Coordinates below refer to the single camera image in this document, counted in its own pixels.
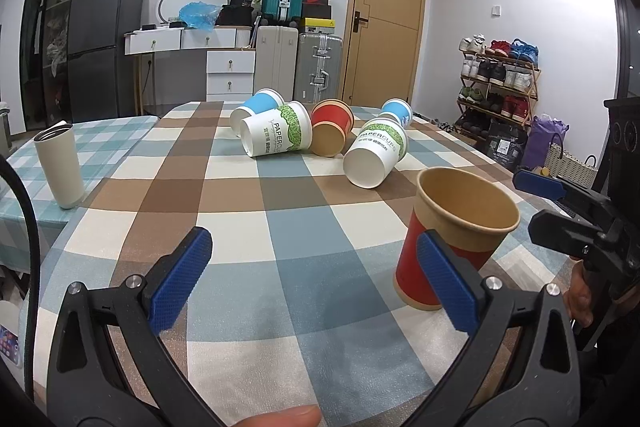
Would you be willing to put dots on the white suitcase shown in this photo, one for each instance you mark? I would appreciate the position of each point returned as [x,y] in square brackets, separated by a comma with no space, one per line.
[275,59]

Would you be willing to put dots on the purple bag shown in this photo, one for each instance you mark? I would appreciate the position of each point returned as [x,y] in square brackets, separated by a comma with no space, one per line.
[542,142]

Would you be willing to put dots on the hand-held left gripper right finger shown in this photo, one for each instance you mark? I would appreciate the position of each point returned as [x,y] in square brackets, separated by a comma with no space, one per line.
[447,279]

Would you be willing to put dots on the blue plastic bag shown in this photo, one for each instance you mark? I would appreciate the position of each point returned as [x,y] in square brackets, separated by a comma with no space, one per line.
[199,14]

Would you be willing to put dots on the white steel tumbler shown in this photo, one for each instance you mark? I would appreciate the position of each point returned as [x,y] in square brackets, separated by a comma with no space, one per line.
[59,167]

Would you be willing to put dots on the dark grey refrigerator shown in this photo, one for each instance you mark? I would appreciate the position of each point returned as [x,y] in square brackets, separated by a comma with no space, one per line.
[102,37]

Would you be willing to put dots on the blue and white paper cup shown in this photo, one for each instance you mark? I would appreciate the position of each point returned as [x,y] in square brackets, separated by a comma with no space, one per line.
[397,108]
[257,103]

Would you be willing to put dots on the white and green paper cup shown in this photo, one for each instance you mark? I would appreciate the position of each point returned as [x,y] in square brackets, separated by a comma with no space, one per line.
[277,129]
[375,152]

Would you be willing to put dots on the red and brown paper cup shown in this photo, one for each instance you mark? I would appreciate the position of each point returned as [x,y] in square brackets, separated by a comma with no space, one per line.
[465,217]
[330,127]

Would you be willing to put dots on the person's right hand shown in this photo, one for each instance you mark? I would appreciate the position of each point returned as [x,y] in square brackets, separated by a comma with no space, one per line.
[580,302]

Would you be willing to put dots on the wooden shoe rack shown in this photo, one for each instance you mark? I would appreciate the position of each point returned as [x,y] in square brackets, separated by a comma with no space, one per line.
[534,84]

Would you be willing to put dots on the white dressing table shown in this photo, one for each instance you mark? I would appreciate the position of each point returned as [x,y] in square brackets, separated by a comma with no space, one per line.
[220,57]

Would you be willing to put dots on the rows of shoes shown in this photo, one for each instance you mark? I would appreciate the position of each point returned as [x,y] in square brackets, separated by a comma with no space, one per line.
[500,74]

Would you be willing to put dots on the light green checked tablecloth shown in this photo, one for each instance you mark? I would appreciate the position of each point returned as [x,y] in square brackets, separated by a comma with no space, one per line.
[110,142]

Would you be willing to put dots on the brown blue checked tablecloth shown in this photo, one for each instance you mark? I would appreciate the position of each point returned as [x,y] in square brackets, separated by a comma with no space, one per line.
[300,217]

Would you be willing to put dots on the wooden door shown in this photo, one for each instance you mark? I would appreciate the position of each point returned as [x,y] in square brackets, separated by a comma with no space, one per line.
[385,12]

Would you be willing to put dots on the black glass cabinet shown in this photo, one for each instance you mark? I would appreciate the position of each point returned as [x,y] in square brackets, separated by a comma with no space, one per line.
[47,22]

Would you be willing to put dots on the person's left hand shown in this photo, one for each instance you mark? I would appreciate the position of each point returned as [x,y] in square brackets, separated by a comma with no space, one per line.
[285,417]

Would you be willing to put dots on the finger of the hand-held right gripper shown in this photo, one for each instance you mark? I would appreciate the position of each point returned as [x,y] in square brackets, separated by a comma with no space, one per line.
[555,229]
[537,184]

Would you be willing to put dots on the silver suitcase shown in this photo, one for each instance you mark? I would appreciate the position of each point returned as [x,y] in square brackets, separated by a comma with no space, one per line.
[320,67]

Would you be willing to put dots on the stack of shoe boxes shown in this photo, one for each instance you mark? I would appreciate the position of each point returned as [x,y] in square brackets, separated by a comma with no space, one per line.
[316,7]

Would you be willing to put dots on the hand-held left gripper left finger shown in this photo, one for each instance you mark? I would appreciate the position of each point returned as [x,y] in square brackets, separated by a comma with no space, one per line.
[182,277]

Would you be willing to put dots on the woven basket bag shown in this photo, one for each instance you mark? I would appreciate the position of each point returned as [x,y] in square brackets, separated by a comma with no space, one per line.
[570,167]

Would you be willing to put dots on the black bag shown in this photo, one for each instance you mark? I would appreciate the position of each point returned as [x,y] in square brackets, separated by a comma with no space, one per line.
[239,7]

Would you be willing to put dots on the smartphone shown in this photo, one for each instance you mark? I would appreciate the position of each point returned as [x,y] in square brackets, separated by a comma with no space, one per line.
[9,346]

